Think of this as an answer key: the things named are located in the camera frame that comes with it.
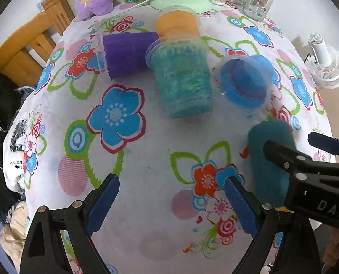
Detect dark teal cup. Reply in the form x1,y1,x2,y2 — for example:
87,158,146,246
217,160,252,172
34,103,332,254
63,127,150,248
247,119,299,208

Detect blue plastic cup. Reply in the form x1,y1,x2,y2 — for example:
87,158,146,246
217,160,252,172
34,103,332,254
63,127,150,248
212,55,274,116

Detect turquoise speckled plastic cup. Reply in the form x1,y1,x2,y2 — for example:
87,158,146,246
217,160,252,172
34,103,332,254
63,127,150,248
145,34,213,118

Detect orange plastic cup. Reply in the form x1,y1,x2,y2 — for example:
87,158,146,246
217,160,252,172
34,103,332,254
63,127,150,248
155,6,200,37

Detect purple plastic cup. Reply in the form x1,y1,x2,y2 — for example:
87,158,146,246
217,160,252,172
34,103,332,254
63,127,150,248
96,32,159,80

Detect person's hand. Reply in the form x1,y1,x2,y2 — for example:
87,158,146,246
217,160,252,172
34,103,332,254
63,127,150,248
323,227,339,266

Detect white floor fan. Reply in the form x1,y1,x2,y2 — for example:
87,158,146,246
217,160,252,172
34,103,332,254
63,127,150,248
306,33,339,89

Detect white printed t-shirt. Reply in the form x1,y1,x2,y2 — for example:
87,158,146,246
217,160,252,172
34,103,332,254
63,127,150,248
2,92,34,192

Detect floral tablecloth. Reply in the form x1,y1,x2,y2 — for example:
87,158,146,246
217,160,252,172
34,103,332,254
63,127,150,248
23,3,334,273

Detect wooden chair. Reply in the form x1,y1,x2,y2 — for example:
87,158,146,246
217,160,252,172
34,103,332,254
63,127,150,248
0,0,74,86

